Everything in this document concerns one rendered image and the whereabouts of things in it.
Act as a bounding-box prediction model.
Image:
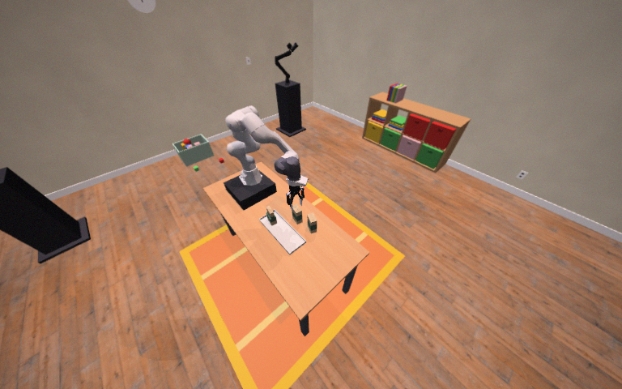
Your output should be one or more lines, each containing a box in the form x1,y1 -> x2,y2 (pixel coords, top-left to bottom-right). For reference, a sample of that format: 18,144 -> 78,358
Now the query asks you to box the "brown block with dark green band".
307,213 -> 317,233
266,206 -> 278,226
292,204 -> 303,224

